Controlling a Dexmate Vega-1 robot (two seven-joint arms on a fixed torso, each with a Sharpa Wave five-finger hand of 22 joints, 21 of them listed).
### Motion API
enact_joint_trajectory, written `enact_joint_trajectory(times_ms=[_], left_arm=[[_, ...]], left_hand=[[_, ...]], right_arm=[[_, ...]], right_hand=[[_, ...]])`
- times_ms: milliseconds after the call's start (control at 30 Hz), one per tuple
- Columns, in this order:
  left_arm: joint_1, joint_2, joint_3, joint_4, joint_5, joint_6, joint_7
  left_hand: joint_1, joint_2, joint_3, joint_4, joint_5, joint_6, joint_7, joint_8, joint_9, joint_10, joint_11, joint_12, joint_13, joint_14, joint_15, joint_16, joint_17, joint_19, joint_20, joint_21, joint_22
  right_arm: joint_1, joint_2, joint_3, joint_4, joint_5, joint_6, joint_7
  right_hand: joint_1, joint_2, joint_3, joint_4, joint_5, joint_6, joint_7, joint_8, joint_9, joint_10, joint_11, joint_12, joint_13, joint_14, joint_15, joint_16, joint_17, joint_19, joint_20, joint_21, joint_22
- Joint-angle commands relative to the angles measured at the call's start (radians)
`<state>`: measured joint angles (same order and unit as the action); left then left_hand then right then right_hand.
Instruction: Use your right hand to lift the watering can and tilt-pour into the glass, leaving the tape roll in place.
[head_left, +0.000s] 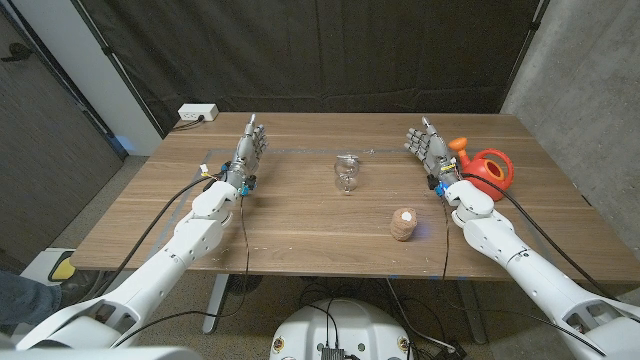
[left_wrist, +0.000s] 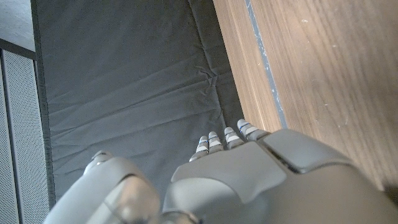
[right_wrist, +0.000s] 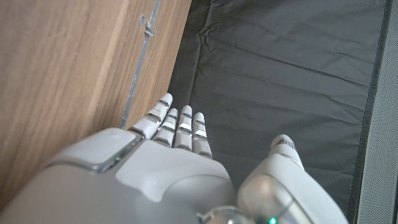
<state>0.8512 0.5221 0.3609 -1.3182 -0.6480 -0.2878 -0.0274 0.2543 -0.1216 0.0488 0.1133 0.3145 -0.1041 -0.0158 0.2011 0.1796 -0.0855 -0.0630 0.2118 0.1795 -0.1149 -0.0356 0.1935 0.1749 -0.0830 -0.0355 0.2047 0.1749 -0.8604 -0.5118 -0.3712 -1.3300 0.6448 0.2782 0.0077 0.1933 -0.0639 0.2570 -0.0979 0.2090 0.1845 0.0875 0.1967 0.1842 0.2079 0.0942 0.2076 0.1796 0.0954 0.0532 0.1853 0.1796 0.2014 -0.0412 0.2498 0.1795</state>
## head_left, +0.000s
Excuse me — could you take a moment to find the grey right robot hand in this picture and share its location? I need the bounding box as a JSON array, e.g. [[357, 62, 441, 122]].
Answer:
[[403, 116, 461, 188]]

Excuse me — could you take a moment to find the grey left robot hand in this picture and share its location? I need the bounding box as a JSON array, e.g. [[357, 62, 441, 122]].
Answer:
[[223, 113, 269, 191]]

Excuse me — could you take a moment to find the red orange watering can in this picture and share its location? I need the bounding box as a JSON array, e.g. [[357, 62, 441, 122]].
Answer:
[[448, 136, 516, 202]]

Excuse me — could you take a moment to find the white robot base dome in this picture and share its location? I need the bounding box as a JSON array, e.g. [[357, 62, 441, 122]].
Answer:
[[269, 298, 415, 360]]

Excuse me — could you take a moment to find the white power strip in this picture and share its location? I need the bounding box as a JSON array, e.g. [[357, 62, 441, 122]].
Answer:
[[177, 103, 220, 122]]

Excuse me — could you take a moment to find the brown cork stack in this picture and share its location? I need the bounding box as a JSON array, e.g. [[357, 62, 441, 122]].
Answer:
[[389, 207, 419, 243]]

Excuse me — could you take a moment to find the clear glass jar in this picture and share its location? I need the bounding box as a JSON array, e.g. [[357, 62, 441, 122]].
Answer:
[[333, 154, 361, 194]]

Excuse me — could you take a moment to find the black backdrop curtain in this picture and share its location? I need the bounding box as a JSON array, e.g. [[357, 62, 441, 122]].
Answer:
[[69, 0, 551, 136]]

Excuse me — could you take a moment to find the black round floor fan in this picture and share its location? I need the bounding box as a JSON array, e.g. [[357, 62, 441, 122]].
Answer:
[[225, 273, 264, 296]]

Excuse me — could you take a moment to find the black backdrop stand pole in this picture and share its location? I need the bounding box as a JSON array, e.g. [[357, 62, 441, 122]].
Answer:
[[69, 0, 166, 139], [499, 0, 551, 114]]

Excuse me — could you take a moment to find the grey table leg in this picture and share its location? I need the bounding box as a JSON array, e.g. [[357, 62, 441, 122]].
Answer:
[[457, 279, 489, 345], [202, 273, 231, 335]]

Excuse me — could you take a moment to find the dark grey door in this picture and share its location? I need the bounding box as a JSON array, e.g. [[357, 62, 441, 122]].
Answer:
[[0, 9, 126, 264]]

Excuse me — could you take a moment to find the black power adapter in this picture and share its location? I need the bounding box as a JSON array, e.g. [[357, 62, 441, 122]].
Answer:
[[433, 341, 469, 360]]

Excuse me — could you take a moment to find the black shoe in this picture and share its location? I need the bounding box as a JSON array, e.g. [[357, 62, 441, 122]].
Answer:
[[58, 269, 119, 307]]

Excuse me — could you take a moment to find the yellow black floor pedal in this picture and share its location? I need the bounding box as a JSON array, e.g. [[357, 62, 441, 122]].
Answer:
[[48, 251, 77, 283]]

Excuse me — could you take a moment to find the white floor platform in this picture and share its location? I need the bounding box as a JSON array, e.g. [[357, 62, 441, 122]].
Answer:
[[19, 247, 76, 287]]

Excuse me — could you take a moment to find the white robot torso shell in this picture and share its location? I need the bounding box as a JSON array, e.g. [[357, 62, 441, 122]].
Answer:
[[0, 346, 204, 360]]

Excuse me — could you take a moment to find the person's leg in jeans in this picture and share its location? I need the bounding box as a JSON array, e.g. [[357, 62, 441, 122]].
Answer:
[[0, 270, 63, 335]]

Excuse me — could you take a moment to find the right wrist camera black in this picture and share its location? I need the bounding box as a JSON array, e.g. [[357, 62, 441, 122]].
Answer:
[[426, 173, 450, 199]]

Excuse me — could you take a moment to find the black power strip cable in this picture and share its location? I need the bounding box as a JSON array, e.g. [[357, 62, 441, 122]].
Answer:
[[172, 115, 206, 132]]

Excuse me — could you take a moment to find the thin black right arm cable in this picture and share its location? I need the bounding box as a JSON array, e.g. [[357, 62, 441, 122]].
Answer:
[[440, 195, 451, 281]]

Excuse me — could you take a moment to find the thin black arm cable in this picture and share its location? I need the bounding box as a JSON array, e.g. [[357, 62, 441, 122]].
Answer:
[[112, 194, 251, 349], [440, 195, 451, 281]]

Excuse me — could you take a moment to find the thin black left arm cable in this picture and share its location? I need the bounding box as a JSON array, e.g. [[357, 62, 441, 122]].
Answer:
[[112, 194, 251, 349]]

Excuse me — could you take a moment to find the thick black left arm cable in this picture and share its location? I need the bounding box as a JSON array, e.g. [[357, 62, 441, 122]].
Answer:
[[92, 172, 229, 299]]

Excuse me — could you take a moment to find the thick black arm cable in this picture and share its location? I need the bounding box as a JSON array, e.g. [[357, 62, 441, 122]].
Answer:
[[459, 172, 617, 302], [92, 172, 229, 299]]

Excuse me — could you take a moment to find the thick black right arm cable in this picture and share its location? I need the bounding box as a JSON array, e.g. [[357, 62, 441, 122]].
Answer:
[[459, 172, 617, 302]]

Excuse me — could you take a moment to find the white floor cable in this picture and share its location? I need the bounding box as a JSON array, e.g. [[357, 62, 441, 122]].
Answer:
[[383, 277, 457, 353]]

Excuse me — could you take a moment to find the dark door handle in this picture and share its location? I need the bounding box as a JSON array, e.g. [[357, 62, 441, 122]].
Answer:
[[0, 42, 34, 64]]

